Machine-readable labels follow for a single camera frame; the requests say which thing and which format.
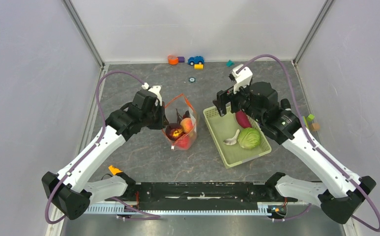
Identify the red lychee bunch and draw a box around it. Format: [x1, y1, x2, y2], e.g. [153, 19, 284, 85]
[175, 109, 190, 123]

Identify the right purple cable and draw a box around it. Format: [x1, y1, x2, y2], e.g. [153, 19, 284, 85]
[235, 54, 380, 233]

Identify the green perforated plastic basket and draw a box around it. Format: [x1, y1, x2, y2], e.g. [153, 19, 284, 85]
[203, 105, 272, 169]

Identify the orange peach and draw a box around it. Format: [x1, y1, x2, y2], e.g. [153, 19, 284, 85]
[180, 118, 194, 133]

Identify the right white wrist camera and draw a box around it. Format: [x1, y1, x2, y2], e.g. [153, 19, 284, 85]
[229, 64, 253, 94]

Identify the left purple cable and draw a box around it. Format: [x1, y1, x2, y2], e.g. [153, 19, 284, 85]
[44, 70, 161, 225]

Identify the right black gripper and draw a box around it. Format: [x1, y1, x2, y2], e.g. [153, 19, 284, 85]
[213, 81, 264, 124]

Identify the colourful block stack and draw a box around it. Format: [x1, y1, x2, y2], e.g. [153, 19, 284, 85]
[303, 114, 321, 132]

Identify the green cabbage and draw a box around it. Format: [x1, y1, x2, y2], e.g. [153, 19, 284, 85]
[237, 127, 261, 149]

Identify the black microphone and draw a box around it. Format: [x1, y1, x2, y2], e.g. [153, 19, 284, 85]
[280, 98, 292, 112]

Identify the orange yellow clip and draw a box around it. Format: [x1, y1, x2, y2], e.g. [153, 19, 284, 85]
[108, 165, 123, 176]

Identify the red textured ball fruit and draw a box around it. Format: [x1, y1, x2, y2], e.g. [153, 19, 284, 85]
[175, 136, 192, 150]

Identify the purple cable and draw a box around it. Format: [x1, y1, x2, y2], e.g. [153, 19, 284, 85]
[44, 70, 161, 225]
[235, 54, 380, 233]

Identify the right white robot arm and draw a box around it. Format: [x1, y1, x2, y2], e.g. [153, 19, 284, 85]
[213, 82, 376, 224]

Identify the dark red apple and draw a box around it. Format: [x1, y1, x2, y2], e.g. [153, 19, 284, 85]
[165, 123, 185, 141]

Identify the blue toy car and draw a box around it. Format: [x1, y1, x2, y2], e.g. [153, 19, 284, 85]
[187, 56, 205, 66]

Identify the teal triangle block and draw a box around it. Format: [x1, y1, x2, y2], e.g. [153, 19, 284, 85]
[226, 60, 234, 67]

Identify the clear zip top bag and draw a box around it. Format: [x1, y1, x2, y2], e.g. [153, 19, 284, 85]
[162, 93, 199, 151]

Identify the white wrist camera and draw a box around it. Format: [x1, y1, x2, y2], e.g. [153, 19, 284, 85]
[141, 83, 163, 105]
[229, 64, 253, 94]

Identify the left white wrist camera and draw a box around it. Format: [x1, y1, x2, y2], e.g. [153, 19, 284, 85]
[141, 83, 163, 105]

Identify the white garlic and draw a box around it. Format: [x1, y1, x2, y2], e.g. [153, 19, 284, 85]
[223, 129, 240, 146]

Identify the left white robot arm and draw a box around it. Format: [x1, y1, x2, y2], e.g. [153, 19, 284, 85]
[41, 86, 166, 220]

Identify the yellow small block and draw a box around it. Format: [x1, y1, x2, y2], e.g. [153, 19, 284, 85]
[194, 64, 204, 70]

